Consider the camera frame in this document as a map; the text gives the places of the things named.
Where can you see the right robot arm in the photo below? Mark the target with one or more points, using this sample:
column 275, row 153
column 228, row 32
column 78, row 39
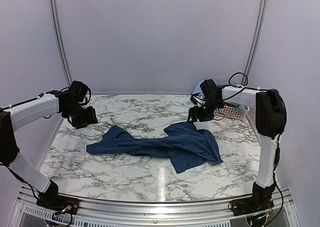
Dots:
column 269, row 124

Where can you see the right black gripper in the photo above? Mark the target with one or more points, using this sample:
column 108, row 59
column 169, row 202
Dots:
column 192, row 111

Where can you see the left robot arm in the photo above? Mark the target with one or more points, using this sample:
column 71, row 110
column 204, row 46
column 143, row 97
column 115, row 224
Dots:
column 22, row 142

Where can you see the left aluminium corner post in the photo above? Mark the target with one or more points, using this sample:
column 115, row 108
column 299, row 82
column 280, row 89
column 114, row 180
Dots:
column 59, row 41

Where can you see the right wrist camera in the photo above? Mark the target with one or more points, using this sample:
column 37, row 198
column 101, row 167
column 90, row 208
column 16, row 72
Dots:
column 198, row 99

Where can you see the right aluminium corner post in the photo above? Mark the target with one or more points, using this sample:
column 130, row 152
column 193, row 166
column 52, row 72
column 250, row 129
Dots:
column 262, row 11

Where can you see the aluminium corner post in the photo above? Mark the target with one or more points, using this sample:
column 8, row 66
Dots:
column 262, row 11
column 59, row 41

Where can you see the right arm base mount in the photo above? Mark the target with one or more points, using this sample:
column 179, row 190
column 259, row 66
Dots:
column 249, row 205

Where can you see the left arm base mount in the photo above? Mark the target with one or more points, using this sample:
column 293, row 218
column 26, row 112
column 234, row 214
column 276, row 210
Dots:
column 59, row 203

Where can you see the pink plastic laundry basket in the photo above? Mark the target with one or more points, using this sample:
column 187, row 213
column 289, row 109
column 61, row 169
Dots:
column 236, row 112

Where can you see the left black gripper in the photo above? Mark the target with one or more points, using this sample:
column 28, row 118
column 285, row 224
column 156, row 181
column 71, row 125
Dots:
column 91, row 119

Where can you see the light blue cloth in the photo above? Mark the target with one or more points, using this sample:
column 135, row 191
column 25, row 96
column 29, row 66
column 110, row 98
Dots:
column 197, row 92

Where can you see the dark blue t-shirt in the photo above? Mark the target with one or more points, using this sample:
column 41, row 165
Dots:
column 185, row 146

